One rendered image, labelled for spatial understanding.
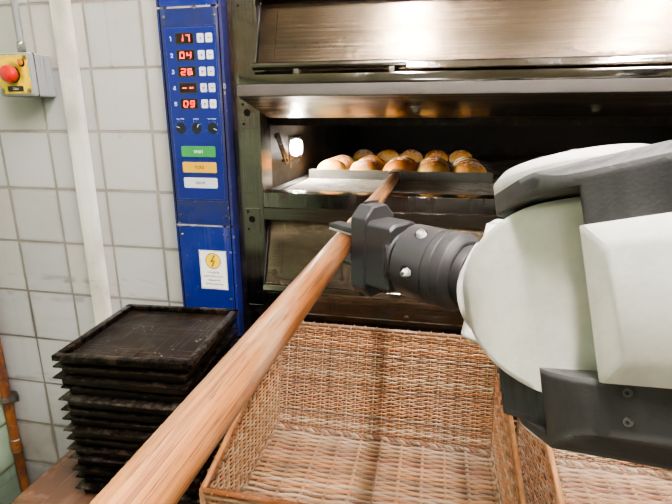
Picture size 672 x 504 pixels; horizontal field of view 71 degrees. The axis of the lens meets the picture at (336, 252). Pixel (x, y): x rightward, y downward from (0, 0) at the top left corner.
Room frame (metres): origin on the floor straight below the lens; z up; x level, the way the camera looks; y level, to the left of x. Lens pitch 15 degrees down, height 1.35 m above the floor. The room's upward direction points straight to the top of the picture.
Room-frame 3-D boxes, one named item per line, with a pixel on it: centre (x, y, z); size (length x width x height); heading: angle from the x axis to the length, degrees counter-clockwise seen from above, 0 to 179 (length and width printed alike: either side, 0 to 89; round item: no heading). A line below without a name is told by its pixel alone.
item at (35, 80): (1.26, 0.78, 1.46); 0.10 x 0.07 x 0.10; 79
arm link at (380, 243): (0.56, -0.08, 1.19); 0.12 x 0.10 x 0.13; 43
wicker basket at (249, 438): (0.86, -0.08, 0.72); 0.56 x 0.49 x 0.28; 78
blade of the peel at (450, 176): (1.61, -0.22, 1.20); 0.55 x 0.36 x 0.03; 78
